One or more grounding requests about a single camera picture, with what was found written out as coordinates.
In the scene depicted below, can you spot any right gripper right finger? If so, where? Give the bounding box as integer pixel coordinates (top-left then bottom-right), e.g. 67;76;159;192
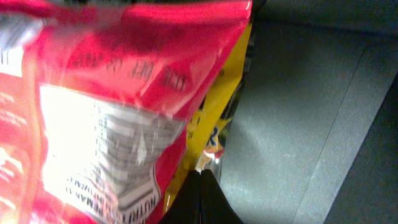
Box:
200;169;243;224

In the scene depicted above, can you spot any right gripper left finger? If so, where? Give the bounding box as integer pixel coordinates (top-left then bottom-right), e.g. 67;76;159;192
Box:
159;170;201;224

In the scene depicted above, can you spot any yellow seed snack bag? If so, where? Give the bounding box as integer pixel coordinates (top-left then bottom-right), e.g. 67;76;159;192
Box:
163;23;254;213

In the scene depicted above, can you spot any dark green gift box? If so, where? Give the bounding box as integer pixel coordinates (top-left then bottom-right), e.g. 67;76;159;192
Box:
221;0;397;223

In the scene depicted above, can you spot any red snack bag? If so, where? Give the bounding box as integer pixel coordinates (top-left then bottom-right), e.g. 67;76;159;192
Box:
1;1;252;223

